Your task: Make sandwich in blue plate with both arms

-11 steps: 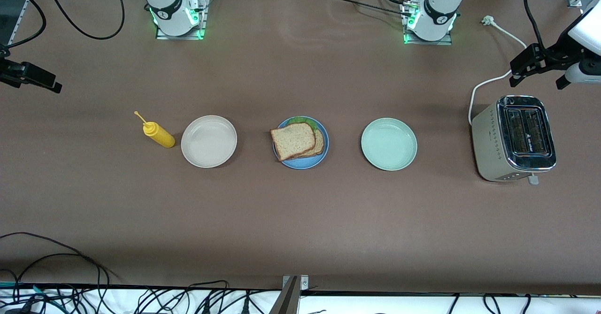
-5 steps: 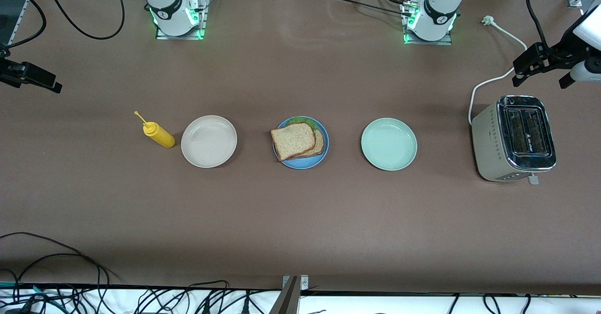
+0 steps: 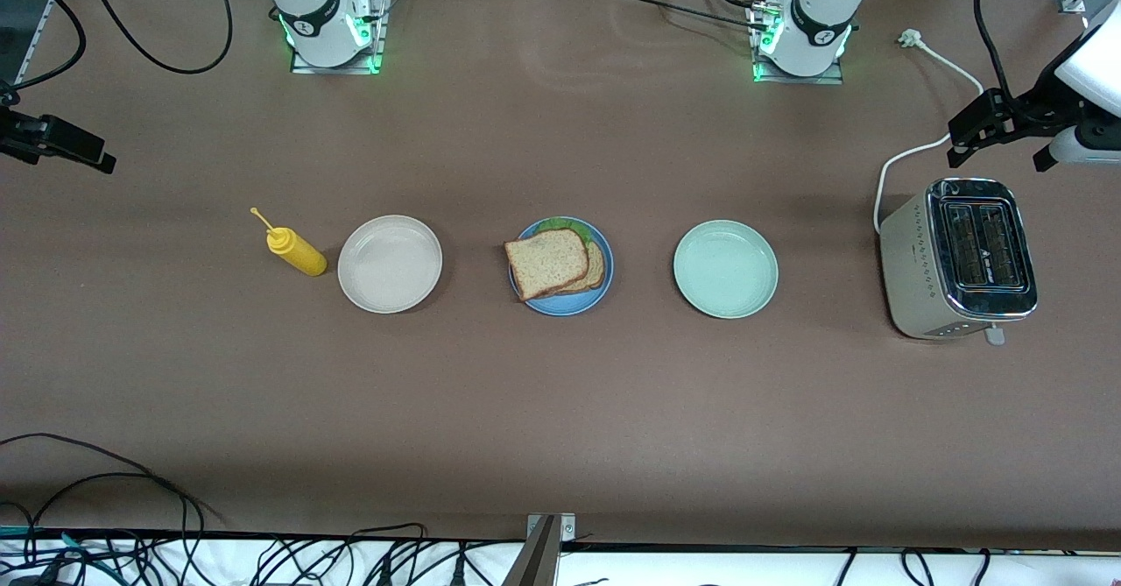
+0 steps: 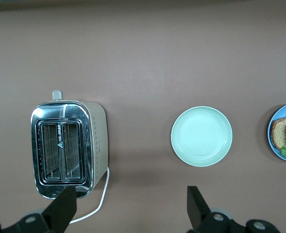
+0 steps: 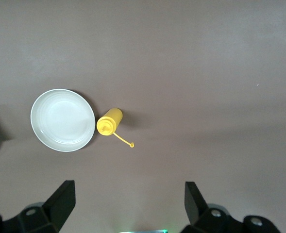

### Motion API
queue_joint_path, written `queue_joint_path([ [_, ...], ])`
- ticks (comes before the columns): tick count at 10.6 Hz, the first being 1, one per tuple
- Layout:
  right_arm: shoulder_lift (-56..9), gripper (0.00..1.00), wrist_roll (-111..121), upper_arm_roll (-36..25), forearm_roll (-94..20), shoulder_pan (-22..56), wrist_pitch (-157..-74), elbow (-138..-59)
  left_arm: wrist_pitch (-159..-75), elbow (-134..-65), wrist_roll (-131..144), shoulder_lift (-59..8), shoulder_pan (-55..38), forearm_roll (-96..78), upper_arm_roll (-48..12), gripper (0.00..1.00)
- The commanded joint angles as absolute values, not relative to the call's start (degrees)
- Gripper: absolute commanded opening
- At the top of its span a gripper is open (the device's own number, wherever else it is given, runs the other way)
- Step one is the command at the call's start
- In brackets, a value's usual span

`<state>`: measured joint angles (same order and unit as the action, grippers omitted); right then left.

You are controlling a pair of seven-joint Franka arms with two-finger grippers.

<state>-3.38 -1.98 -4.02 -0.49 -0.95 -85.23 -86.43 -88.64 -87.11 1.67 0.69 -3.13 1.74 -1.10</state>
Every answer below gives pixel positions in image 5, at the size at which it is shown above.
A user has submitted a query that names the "yellow mustard squeeze bottle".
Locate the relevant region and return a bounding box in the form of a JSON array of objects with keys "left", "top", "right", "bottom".
[{"left": 96, "top": 108, "right": 135, "bottom": 149}]

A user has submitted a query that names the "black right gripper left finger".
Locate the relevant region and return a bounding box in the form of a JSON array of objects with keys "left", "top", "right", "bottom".
[{"left": 0, "top": 180, "right": 76, "bottom": 233}]

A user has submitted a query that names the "beige plate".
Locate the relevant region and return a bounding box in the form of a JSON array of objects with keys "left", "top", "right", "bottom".
[{"left": 30, "top": 88, "right": 96, "bottom": 153}]

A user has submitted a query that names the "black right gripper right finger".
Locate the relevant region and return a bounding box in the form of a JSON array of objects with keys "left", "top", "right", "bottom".
[{"left": 180, "top": 181, "right": 281, "bottom": 233}]

